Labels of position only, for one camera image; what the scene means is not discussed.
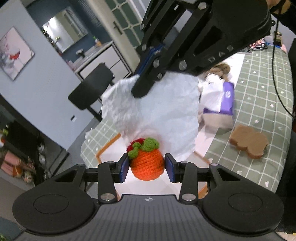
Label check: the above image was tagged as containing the white sideboard cabinet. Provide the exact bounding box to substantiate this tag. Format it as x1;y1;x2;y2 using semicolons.
74;41;132;83

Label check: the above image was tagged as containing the purple tissue box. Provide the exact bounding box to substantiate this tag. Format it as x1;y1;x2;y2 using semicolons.
198;74;235;129

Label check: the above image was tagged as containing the white drawstring cloth bag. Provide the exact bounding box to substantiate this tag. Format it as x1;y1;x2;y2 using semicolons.
102;72;200;161

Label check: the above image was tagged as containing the wall mirror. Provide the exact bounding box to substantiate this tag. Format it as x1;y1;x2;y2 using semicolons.
41;6;88;54

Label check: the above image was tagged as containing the brown bear-shaped sponge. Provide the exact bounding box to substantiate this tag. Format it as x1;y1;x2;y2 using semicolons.
229;125;268;159

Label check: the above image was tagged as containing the black chair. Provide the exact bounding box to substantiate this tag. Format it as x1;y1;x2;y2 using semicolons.
68;63;114;122

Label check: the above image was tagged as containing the brown plush dog toy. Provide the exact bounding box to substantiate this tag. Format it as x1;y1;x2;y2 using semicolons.
208;63;231;82

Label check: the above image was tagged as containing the black cable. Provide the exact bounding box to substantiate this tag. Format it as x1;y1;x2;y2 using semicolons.
270;14;296;119

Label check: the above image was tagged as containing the framed wall picture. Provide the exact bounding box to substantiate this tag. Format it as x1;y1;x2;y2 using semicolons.
1;27;35;81

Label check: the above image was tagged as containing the white printed table runner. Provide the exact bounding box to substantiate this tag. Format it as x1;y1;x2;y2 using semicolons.
96;52;246;197

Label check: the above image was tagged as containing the orange crochet fruit toy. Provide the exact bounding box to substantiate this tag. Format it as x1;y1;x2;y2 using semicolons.
126;138;165;181

